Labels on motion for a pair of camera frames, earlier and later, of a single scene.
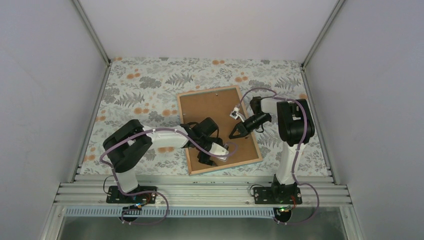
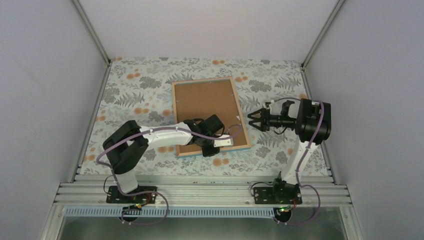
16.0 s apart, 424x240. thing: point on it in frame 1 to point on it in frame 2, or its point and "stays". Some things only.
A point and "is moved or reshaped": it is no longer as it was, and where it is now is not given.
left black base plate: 116,196 stays
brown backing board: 196,108 is moved or reshaped
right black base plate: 277,195 stays
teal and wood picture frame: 241,99 to 209,80
